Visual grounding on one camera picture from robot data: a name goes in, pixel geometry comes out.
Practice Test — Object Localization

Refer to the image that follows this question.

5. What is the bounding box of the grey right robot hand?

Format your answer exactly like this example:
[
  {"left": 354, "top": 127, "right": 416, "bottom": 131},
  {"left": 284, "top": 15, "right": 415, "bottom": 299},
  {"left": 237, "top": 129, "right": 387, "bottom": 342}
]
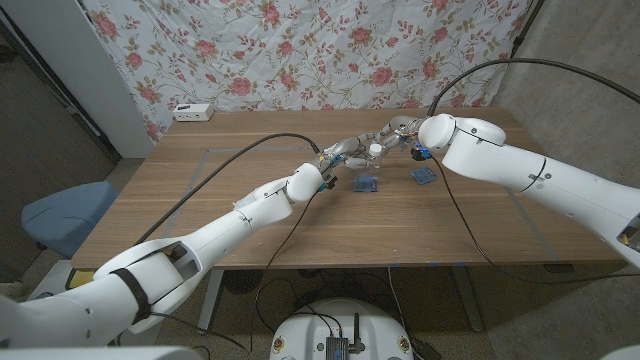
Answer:
[{"left": 372, "top": 115, "right": 426, "bottom": 159}]

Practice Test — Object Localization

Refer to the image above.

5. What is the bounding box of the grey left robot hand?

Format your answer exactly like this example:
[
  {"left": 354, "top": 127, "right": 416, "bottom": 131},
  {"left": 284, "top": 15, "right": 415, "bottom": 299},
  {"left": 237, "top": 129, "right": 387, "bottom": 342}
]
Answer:
[{"left": 313, "top": 132, "right": 384, "bottom": 176}]

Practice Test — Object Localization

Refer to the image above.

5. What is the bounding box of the blue sugar packet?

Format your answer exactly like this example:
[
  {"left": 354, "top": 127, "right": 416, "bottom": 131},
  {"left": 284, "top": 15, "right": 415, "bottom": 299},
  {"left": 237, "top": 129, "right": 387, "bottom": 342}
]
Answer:
[
  {"left": 408, "top": 165, "right": 439, "bottom": 186},
  {"left": 352, "top": 175, "right": 379, "bottom": 193}
]

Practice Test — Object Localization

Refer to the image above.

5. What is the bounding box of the floral backdrop cloth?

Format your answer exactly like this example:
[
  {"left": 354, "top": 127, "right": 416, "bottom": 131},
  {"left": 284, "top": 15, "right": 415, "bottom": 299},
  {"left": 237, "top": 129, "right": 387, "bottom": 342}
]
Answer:
[{"left": 79, "top": 0, "right": 531, "bottom": 144}]

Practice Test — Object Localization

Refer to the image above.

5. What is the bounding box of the white power strip box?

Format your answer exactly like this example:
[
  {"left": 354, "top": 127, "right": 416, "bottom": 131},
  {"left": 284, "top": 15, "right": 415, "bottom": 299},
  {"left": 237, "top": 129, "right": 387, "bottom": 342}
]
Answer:
[{"left": 172, "top": 102, "right": 215, "bottom": 123}]

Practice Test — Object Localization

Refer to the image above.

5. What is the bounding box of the black backdrop stand pole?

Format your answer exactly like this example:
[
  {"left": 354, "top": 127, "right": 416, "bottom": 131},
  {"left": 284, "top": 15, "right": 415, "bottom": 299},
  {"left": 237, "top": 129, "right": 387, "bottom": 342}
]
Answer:
[{"left": 508, "top": 0, "right": 546, "bottom": 64}]

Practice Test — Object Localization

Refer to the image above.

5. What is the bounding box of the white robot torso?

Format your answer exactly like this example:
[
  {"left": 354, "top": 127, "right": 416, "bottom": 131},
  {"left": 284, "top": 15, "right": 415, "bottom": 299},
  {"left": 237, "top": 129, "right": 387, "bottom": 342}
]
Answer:
[{"left": 269, "top": 298, "right": 415, "bottom": 360}]

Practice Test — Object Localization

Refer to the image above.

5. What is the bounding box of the grey table leg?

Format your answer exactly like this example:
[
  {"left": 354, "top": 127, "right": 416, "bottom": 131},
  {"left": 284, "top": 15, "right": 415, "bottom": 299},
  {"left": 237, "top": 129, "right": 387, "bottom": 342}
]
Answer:
[{"left": 449, "top": 264, "right": 485, "bottom": 334}]

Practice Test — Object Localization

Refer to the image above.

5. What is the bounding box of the black computer box with antenna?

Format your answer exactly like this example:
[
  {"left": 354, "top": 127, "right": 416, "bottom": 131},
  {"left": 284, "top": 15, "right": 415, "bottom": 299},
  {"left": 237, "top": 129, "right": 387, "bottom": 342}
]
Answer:
[{"left": 326, "top": 313, "right": 365, "bottom": 360}]

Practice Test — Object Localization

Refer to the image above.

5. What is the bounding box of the white table leg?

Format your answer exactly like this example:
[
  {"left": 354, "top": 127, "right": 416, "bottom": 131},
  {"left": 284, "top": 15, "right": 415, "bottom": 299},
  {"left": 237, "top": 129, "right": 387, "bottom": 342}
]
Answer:
[{"left": 196, "top": 269, "right": 225, "bottom": 334}]

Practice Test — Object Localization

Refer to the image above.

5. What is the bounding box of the blue padded chair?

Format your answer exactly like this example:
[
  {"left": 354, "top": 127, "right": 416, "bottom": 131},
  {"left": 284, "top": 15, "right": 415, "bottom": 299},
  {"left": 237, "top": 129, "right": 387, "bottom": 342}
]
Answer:
[{"left": 20, "top": 180, "right": 120, "bottom": 260}]

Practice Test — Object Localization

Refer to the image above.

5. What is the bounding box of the yellow and black floor mat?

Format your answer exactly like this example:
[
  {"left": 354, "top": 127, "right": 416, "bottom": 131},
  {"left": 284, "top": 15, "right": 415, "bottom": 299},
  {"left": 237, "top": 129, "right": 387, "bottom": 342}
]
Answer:
[{"left": 64, "top": 268, "right": 101, "bottom": 291}]

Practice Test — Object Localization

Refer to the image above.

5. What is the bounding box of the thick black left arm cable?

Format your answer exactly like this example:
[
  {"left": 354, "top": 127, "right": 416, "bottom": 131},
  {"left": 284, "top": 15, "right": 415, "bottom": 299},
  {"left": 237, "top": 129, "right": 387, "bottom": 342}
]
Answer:
[{"left": 133, "top": 132, "right": 321, "bottom": 245}]

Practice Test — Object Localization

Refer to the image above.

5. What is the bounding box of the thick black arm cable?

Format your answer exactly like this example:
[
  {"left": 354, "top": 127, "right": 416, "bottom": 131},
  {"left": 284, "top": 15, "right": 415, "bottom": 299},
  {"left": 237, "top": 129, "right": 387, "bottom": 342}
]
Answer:
[
  {"left": 133, "top": 132, "right": 321, "bottom": 245},
  {"left": 426, "top": 57, "right": 640, "bottom": 117}
]

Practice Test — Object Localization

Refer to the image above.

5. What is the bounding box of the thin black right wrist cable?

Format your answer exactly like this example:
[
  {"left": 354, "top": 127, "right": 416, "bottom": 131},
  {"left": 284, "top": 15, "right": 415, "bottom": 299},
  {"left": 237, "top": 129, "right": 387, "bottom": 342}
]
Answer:
[{"left": 430, "top": 157, "right": 640, "bottom": 285}]

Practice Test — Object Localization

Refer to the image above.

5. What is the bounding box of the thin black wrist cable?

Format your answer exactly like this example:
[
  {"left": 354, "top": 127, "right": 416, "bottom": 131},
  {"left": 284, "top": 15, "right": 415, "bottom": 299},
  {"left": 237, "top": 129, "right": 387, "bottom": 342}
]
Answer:
[
  {"left": 248, "top": 188, "right": 321, "bottom": 351},
  {"left": 430, "top": 157, "right": 640, "bottom": 285}
]

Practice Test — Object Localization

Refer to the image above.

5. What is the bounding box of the thin black left wrist cable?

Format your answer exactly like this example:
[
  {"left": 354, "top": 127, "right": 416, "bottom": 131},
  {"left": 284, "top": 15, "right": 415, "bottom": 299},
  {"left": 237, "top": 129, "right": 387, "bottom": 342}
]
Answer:
[{"left": 248, "top": 188, "right": 321, "bottom": 351}]

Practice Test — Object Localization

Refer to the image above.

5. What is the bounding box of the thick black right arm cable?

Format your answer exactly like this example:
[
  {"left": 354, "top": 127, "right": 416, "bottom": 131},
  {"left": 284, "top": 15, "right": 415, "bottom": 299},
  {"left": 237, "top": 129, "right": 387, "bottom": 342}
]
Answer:
[{"left": 426, "top": 57, "right": 640, "bottom": 117}]

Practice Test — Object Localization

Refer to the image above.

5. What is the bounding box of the black straight floor cable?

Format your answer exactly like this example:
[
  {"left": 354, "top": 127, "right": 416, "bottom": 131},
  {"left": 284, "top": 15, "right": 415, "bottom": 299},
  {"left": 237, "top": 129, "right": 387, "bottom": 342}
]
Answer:
[{"left": 387, "top": 266, "right": 419, "bottom": 346}]

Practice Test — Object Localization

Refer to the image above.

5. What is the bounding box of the black looped floor cable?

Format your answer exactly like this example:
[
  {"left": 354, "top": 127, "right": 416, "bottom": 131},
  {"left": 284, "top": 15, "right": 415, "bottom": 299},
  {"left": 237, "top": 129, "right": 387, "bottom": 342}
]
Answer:
[{"left": 254, "top": 275, "right": 301, "bottom": 334}]

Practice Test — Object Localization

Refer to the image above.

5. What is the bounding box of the white wall panel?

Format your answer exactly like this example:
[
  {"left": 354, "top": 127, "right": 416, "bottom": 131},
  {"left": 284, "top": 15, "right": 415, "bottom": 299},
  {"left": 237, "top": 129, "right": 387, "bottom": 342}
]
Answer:
[{"left": 0, "top": 0, "right": 156, "bottom": 160}]

